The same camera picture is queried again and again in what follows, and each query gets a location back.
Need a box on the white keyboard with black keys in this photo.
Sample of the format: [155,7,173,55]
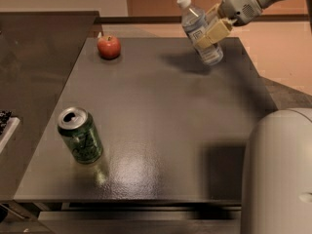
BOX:
[0,110,20,154]

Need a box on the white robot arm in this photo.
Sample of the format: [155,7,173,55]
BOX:
[195,0,312,234]

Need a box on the green soda can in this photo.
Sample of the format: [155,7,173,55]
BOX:
[58,107,103,164]

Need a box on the red apple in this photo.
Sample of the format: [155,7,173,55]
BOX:
[97,35,121,59]

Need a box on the clear blue plastic water bottle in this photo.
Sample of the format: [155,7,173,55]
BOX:
[176,0,223,65]

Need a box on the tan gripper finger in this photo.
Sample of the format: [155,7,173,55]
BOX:
[194,19,234,49]
[206,3,221,21]

